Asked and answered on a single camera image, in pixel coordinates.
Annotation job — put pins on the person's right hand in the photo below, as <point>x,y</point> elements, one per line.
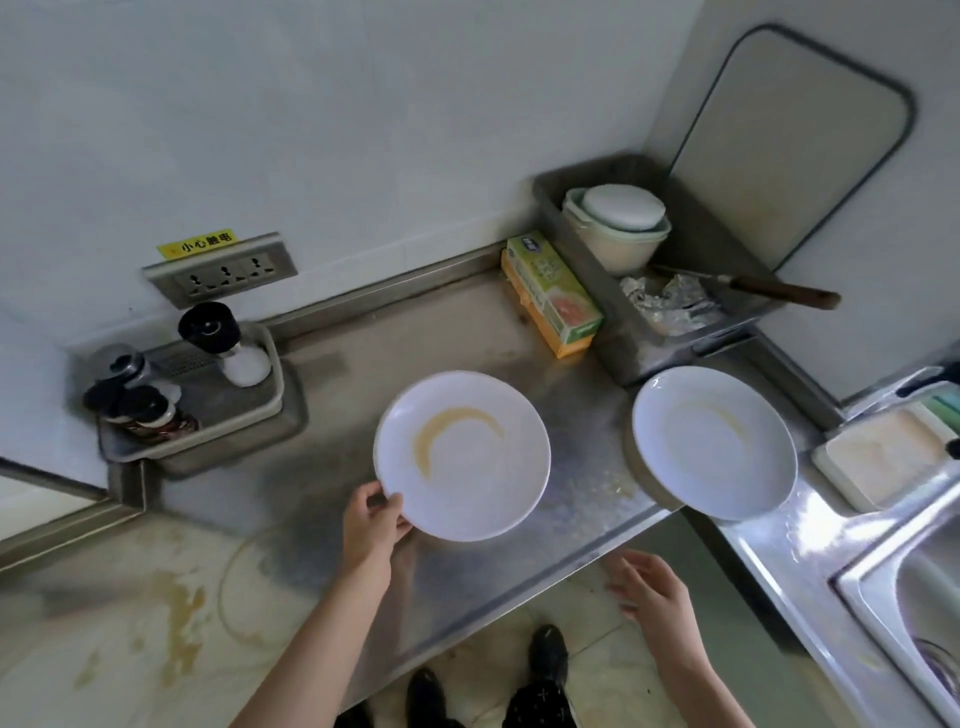
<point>664,607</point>

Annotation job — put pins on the person's left hand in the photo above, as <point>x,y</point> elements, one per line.
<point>371,532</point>

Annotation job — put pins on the white plate with sauce stain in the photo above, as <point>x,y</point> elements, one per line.
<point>480,465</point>

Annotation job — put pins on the stainless steel sink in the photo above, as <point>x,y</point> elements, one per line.
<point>922,592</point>

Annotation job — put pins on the black cap grinder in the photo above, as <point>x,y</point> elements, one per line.
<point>210,326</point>

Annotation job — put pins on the silver cap shaker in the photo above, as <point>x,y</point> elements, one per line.
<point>120,364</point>

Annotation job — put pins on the person's right forearm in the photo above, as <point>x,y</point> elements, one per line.
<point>712,697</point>

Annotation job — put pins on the person's left forearm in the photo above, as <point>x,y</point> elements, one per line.
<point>315,660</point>

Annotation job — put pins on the black shoe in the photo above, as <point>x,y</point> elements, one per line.
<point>547,652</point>
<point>424,697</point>

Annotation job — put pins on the black patterned trousers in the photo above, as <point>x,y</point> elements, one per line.
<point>540,709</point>

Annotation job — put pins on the grey perforated plastic tray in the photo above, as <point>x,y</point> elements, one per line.
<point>210,405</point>

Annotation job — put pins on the deep steel bin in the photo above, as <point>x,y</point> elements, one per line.
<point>637,356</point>

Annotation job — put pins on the white caddy with wooden top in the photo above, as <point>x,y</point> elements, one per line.
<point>877,450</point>

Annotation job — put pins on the green yellow wrap box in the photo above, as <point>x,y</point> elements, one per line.
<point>551,292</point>

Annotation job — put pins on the crumpled aluminium foil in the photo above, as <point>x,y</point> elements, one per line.
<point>667,304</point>

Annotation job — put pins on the yellow warning sticker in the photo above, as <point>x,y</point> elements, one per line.
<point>195,244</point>

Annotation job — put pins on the cream lidded pot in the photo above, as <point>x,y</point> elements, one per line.
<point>622,240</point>

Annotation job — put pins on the grey dark-rimmed cutting board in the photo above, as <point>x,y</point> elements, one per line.
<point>787,150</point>

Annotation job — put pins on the steel wall trim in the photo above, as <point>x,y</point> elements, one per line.
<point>124,487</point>

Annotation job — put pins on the grey triple wall socket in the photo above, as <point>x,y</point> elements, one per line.
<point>225,274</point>

